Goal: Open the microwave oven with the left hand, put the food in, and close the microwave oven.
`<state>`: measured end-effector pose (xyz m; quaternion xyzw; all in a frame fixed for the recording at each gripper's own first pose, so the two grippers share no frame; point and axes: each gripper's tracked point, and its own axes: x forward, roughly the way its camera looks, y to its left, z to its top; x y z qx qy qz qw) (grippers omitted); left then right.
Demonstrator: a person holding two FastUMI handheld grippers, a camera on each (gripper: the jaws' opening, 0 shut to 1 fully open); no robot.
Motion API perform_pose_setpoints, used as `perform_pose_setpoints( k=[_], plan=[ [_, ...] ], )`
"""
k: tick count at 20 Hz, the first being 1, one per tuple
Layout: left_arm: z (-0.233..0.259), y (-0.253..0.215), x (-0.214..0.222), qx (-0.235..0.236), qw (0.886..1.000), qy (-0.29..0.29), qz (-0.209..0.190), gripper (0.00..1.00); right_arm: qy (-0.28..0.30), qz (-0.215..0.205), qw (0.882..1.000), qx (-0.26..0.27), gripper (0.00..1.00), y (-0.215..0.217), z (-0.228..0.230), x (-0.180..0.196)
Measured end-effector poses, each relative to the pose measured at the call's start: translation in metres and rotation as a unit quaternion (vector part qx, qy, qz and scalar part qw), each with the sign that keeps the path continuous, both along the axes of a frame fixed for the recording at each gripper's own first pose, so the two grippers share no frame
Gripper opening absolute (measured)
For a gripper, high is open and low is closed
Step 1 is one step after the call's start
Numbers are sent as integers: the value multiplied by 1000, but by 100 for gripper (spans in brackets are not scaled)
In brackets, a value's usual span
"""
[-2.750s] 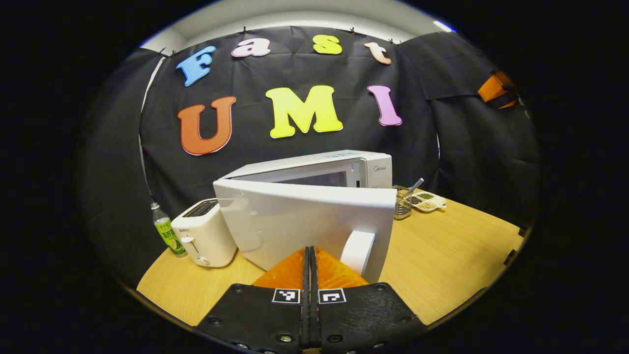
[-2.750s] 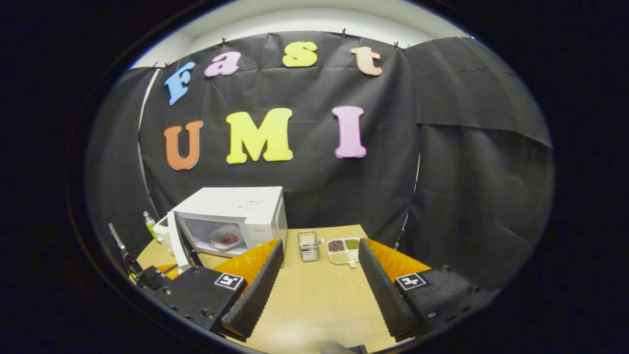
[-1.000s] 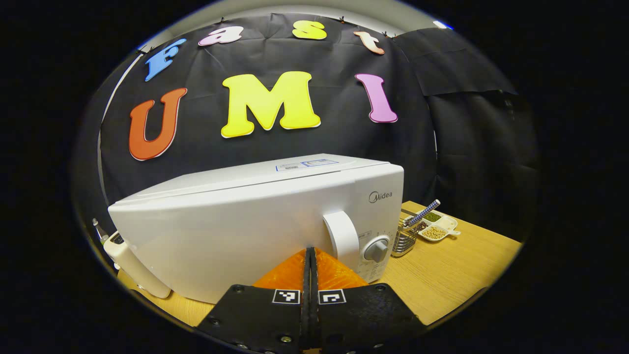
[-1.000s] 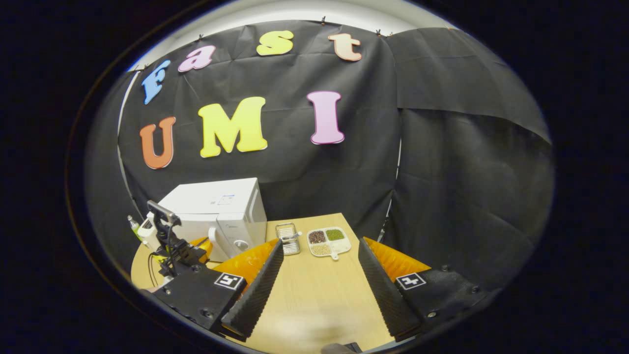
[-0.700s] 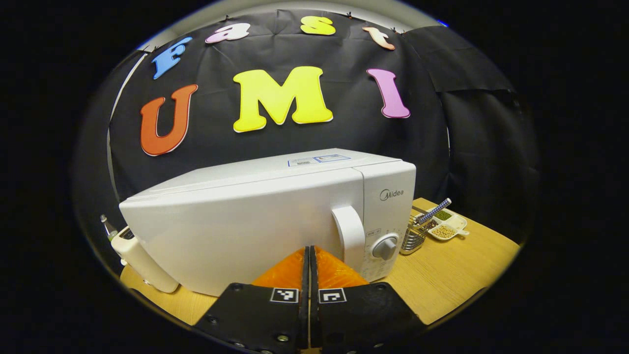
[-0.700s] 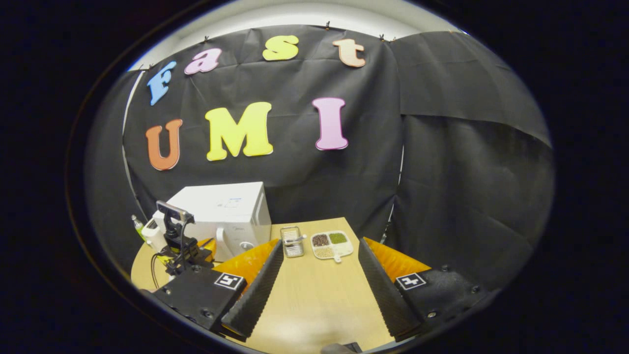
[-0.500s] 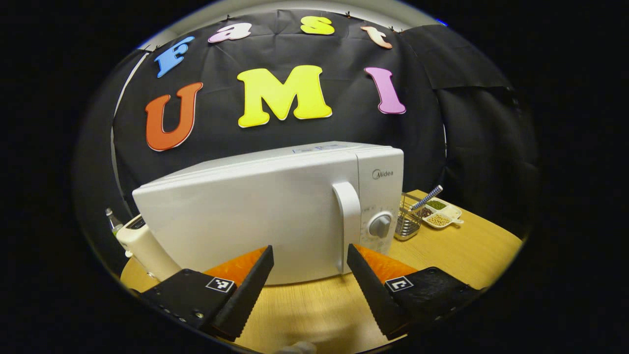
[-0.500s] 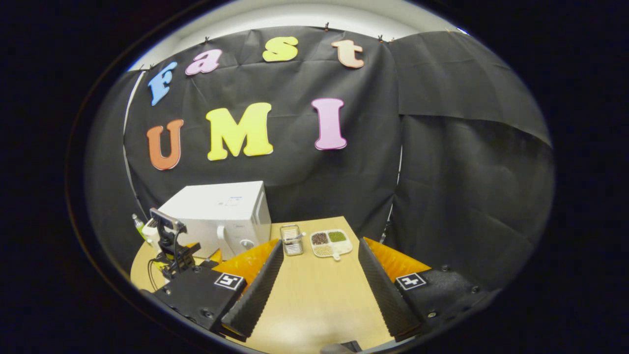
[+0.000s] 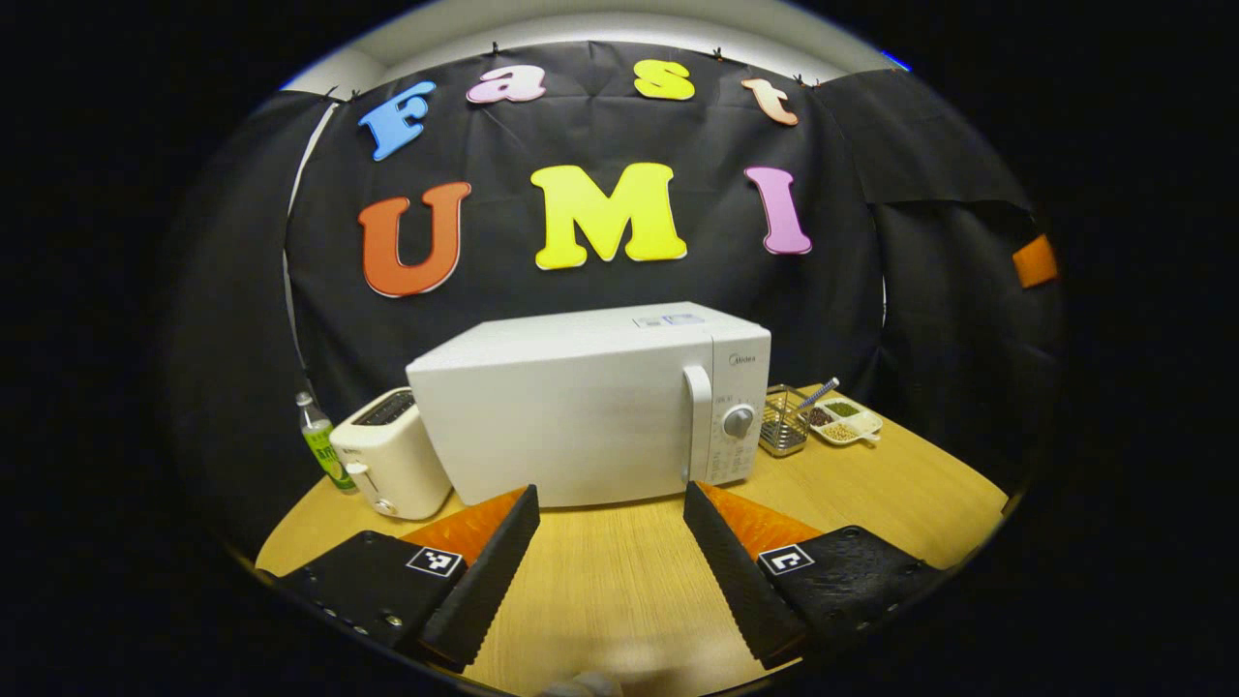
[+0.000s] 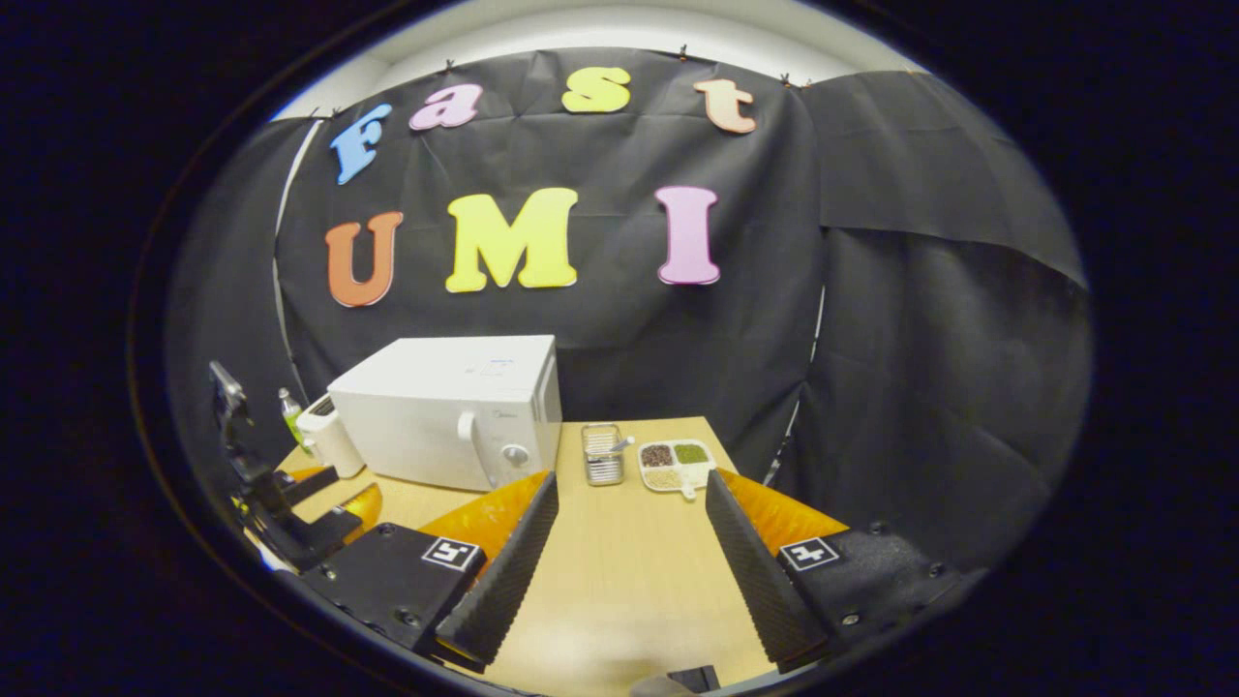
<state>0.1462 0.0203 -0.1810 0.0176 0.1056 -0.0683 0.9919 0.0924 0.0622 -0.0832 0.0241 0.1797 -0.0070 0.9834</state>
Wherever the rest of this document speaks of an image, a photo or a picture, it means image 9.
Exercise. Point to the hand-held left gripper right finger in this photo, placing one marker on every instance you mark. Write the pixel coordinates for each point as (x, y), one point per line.
(740, 581)

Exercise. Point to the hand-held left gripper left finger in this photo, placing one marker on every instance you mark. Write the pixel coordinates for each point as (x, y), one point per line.
(484, 590)

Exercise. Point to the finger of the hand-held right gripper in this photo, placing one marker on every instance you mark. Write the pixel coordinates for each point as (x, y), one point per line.
(1036, 261)

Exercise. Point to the white microwave oven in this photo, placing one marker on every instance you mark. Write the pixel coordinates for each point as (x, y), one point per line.
(561, 416)

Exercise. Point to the white toaster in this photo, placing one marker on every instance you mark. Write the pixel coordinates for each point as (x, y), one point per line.
(397, 465)

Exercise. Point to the white divided dish with beans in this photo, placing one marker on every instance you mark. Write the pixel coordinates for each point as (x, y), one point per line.
(842, 423)

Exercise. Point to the metal utensil in basket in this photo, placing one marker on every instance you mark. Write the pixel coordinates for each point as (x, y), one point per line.
(821, 391)

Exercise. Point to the green drink bottle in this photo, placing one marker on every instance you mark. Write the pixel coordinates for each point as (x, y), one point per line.
(324, 450)

